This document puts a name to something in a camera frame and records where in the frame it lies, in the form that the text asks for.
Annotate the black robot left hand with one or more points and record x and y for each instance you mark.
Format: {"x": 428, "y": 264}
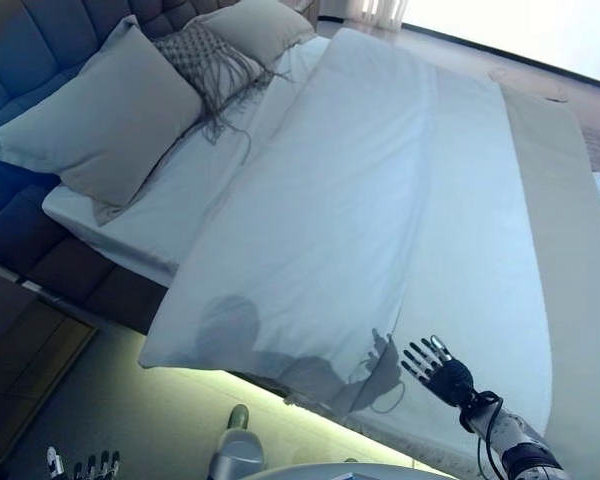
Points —
{"x": 95, "y": 467}

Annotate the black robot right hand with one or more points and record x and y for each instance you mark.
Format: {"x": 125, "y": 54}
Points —
{"x": 450, "y": 377}

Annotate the white duvet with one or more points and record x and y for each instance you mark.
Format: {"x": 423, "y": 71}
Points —
{"x": 355, "y": 200}

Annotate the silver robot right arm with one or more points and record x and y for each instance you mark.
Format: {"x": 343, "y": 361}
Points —
{"x": 520, "y": 450}

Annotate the wooden nightstand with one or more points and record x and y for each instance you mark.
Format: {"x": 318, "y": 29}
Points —
{"x": 25, "y": 360}

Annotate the silver robot left leg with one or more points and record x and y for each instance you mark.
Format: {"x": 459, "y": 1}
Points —
{"x": 237, "y": 445}

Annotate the pale robot torso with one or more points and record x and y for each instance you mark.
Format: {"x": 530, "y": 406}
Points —
{"x": 320, "y": 472}

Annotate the large beige pillow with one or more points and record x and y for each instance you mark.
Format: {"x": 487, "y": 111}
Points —
{"x": 105, "y": 130}

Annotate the sheer pale curtain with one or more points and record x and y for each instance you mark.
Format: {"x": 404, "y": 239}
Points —
{"x": 380, "y": 7}

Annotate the grey fringed woven cushion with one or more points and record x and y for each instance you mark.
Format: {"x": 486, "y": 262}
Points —
{"x": 205, "y": 65}

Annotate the tufted upholstered headboard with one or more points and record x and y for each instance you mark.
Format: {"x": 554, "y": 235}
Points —
{"x": 25, "y": 60}

